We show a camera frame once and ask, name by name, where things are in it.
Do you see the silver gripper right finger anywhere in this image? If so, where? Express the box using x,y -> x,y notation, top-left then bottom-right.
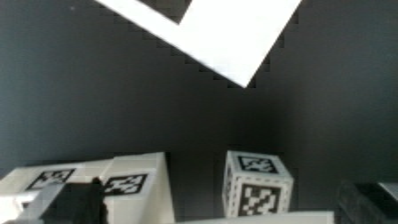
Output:
338,181 -> 398,224

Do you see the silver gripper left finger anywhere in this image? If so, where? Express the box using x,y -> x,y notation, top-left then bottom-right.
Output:
17,178 -> 109,224

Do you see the white chair back piece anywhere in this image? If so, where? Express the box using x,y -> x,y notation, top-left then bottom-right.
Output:
0,153 -> 335,224

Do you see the small white marker cube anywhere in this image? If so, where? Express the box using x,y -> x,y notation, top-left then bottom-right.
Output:
223,151 -> 296,218

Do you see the white marker sheet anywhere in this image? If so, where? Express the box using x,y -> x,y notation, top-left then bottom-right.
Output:
95,0 -> 303,88

